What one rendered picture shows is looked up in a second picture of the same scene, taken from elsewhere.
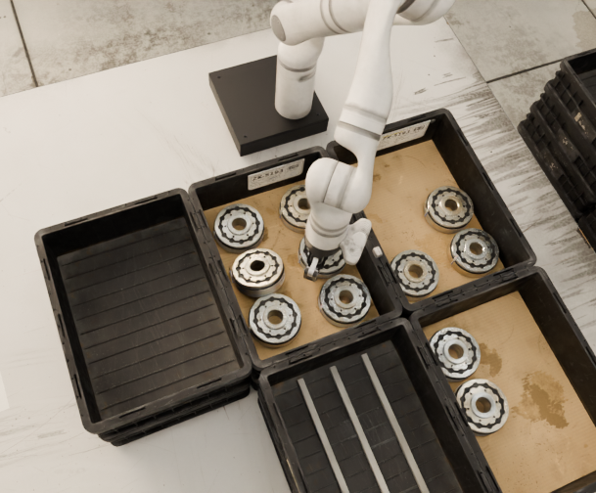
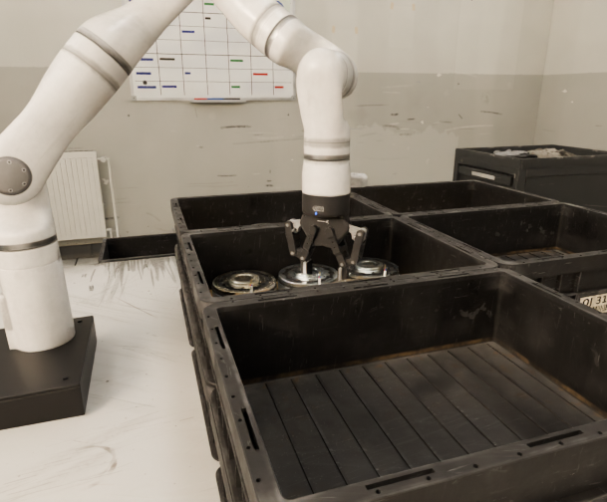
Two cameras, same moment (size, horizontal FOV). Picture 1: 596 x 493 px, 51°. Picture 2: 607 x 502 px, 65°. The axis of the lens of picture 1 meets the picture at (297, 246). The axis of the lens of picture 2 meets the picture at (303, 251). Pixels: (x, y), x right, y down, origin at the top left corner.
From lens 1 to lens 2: 1.16 m
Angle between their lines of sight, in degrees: 68
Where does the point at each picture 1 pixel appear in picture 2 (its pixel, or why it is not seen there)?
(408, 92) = (86, 293)
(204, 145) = (26, 458)
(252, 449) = not seen: hidden behind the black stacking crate
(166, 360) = (503, 407)
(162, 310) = (411, 412)
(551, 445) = not seen: hidden behind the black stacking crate
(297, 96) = (63, 289)
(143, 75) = not seen: outside the picture
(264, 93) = (0, 360)
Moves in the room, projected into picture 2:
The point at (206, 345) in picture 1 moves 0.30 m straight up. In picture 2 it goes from (458, 369) to (487, 114)
